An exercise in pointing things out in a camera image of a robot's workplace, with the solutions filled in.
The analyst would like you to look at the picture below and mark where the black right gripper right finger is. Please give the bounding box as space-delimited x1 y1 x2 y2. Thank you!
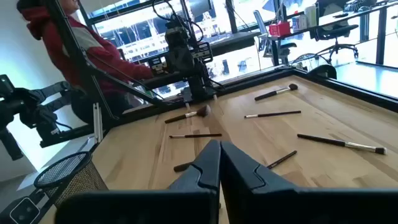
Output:
221 141 398 224

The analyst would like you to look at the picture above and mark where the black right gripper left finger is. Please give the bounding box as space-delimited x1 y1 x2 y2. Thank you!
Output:
55 139 221 224

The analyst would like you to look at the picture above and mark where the short dark-bristle makeup brush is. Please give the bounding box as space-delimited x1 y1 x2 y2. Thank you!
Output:
173 161 195 173

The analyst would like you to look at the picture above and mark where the black spoolie brush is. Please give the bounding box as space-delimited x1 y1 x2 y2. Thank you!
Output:
266 150 298 170

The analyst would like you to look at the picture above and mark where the fluffy powder makeup brush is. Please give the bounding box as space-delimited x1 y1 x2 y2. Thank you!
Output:
164 104 212 124

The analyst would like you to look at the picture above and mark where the long black silver-ferrule makeup brush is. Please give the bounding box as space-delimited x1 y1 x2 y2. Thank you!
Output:
297 133 388 156

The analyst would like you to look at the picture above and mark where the dark-bristle silver-ferrule makeup brush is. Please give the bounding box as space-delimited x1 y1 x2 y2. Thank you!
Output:
254 83 299 102

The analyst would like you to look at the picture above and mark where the flat-tip silver-ferrule makeup brush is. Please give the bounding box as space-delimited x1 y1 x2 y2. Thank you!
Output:
169 133 223 139

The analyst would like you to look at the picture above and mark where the black mesh pen cup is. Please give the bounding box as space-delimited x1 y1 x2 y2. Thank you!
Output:
33 151 109 208

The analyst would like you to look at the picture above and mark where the black square device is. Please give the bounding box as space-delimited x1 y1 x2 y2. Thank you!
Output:
0 195 47 224

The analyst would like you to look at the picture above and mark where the red box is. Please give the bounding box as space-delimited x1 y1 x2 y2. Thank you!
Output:
268 21 292 37

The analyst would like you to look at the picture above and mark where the grey office chair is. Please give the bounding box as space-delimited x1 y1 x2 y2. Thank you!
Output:
252 9 298 62

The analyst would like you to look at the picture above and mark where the black office chair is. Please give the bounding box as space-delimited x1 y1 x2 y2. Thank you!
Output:
312 24 361 65

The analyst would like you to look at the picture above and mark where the black long desk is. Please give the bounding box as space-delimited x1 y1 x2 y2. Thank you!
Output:
267 0 398 66

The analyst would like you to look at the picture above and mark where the person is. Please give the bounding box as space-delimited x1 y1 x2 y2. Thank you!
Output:
16 0 155 125

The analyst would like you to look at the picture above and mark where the silver aluminium bracket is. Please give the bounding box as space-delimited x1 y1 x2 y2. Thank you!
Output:
92 102 104 144

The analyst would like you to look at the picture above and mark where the black table frame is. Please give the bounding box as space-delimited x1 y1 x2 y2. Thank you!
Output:
40 0 398 149

